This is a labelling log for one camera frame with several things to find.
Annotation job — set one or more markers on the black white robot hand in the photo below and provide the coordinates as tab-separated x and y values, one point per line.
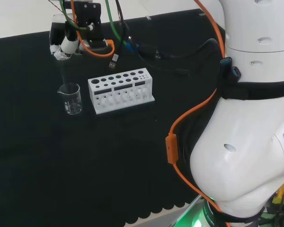
59	35

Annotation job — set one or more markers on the clear glass rod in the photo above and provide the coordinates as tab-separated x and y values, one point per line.
64	73

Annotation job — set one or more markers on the clear glass beaker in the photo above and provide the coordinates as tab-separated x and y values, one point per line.
73	106

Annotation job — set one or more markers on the white test tube rack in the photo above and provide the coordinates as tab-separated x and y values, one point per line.
123	104

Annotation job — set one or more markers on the silver USB plug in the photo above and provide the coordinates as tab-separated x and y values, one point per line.
113	62

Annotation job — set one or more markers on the black table cloth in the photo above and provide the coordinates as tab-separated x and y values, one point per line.
61	165

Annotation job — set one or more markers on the black USB hub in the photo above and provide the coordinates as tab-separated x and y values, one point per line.
229	68

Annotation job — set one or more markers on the yellow stop button box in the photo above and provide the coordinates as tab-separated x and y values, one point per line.
280	198

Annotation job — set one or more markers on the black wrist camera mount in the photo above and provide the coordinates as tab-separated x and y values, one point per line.
88	14

